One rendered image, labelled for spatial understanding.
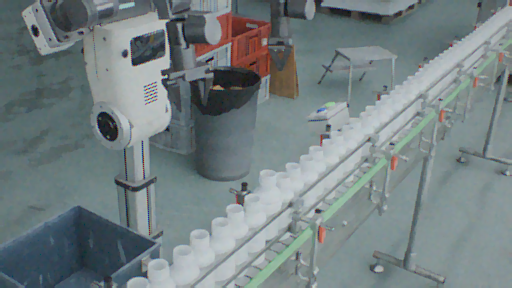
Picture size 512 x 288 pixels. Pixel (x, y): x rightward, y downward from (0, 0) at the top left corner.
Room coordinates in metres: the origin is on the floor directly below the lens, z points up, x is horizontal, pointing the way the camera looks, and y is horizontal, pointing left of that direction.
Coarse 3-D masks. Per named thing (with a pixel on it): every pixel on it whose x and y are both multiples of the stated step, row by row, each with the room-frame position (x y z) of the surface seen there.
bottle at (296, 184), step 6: (288, 168) 1.22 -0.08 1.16; (294, 168) 1.24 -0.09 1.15; (294, 174) 1.21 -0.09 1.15; (294, 180) 1.21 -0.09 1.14; (300, 180) 1.22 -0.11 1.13; (294, 186) 1.20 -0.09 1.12; (300, 186) 1.21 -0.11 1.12; (294, 192) 1.20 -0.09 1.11; (300, 192) 1.21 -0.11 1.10; (294, 210) 1.20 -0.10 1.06; (300, 210) 1.22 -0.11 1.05
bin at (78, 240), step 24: (72, 216) 1.34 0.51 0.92; (96, 216) 1.31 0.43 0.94; (24, 240) 1.21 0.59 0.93; (48, 240) 1.26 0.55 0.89; (72, 240) 1.33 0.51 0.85; (96, 240) 1.32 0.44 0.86; (120, 240) 1.26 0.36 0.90; (144, 240) 1.22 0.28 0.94; (0, 264) 1.14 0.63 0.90; (24, 264) 1.20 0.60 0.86; (48, 264) 1.25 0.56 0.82; (72, 264) 1.32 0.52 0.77; (96, 264) 1.32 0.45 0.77; (120, 264) 1.27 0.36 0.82; (144, 264) 1.13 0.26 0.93
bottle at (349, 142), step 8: (344, 128) 1.48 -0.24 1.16; (352, 128) 1.48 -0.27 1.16; (344, 136) 1.46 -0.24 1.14; (352, 136) 1.46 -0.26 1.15; (344, 144) 1.45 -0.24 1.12; (352, 144) 1.45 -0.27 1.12; (352, 160) 1.45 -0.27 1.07; (344, 168) 1.44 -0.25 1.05; (352, 168) 1.45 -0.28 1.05; (344, 176) 1.44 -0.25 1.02; (352, 176) 1.46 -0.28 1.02
